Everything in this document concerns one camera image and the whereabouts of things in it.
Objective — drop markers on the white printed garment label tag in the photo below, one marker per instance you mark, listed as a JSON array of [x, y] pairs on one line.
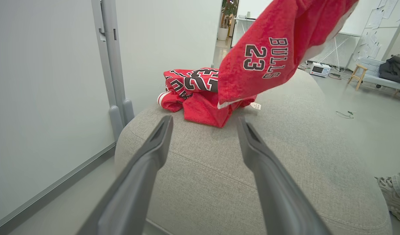
[[255, 106]]

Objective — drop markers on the grey sneaker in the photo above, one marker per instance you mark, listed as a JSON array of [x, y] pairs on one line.
[[394, 199]]

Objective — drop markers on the green potted plant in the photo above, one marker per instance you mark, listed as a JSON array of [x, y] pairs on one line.
[[228, 11]]

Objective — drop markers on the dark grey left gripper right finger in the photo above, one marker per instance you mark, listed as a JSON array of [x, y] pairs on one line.
[[271, 189]]

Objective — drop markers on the grey double partition post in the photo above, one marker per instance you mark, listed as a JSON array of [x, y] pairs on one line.
[[113, 65]]

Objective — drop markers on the white table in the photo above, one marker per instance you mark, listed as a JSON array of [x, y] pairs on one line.
[[244, 20]]

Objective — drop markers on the dark clothes pile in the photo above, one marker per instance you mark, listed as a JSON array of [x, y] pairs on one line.
[[395, 68]]

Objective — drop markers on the white microwave oven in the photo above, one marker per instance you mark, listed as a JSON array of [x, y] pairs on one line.
[[319, 69]]

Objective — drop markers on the light grey bench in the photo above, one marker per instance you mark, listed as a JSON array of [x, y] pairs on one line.
[[371, 70]]

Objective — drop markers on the white plant pot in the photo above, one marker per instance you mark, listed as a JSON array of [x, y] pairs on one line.
[[222, 34]]

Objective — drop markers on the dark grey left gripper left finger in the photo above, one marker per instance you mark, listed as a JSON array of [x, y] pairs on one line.
[[138, 182]]

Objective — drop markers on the grey fabric sofa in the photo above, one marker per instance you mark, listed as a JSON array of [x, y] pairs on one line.
[[203, 182]]

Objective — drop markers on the white easel stand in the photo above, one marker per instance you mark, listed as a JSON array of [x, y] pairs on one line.
[[336, 49]]

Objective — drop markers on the wooden stool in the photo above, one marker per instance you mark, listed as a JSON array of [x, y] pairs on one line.
[[361, 68]]

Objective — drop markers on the grey partition bottom rail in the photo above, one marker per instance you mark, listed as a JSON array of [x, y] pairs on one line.
[[50, 191]]

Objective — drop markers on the red basketball jersey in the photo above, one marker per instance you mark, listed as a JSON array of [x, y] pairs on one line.
[[201, 111]]

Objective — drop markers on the red Bulls 23 shorts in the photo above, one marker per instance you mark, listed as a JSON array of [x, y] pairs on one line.
[[278, 29]]

